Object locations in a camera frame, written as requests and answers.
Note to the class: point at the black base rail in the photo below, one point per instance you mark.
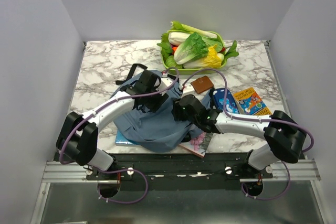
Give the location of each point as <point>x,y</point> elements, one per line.
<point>177,172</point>

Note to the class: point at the teal blue book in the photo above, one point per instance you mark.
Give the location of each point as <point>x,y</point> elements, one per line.
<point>120,140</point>

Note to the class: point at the celery stalk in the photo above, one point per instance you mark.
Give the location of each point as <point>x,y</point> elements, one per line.
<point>177,26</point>

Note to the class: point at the brown leather wallet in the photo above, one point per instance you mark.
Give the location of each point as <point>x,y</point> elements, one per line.
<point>202,84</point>

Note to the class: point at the green vegetable tray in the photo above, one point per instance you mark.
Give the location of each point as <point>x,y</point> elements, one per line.
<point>166,50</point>

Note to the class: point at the designer fate flower book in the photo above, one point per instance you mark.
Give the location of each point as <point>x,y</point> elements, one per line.
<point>199,145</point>

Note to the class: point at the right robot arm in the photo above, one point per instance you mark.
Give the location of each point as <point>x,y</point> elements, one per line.
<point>284,138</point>

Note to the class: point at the spinach bunch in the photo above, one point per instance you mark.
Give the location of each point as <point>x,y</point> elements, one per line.
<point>232,51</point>

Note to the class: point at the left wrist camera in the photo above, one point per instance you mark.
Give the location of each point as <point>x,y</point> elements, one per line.
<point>165,84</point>

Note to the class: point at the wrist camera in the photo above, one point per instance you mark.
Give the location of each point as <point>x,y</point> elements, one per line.
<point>165,84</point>
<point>188,90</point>

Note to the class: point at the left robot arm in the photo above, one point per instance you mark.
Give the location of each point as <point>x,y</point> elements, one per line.
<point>78,138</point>

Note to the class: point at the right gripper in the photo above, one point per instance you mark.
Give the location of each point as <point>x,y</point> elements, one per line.
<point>176,110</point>

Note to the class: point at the orange carrot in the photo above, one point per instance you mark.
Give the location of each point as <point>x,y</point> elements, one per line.
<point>174,49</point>

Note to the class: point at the blue dinosaur pencil case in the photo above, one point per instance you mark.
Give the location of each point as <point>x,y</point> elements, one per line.
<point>229,104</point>

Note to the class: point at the blue student backpack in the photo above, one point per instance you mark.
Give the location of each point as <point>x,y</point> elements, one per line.
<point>157,131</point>

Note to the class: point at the orange blue children's book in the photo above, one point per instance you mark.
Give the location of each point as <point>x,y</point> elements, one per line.
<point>250,103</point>

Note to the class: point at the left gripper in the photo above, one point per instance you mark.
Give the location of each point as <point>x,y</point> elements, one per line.
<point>160,100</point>

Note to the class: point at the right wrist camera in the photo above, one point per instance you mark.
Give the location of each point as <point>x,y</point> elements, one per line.
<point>188,90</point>

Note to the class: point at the green bok choy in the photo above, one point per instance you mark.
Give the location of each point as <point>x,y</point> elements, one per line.
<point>170,62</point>

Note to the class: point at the green napa cabbage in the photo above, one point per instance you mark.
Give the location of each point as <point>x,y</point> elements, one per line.
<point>192,49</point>

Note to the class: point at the yellow napa cabbage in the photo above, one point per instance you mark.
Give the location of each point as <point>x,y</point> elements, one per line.
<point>212,60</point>

